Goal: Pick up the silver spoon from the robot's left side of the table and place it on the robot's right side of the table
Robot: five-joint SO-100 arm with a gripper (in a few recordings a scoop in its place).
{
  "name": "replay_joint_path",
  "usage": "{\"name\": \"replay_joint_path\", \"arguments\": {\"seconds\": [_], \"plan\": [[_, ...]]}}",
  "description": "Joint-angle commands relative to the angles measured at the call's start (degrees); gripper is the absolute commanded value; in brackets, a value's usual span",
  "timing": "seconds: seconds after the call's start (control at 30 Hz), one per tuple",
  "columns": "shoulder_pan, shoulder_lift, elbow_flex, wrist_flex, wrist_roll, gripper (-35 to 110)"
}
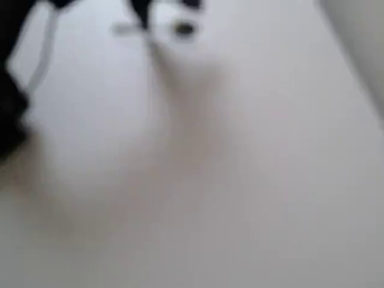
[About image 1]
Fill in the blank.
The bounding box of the silver metal spoon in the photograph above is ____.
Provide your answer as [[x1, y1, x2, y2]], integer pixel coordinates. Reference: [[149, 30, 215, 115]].
[[113, 18, 202, 43]]

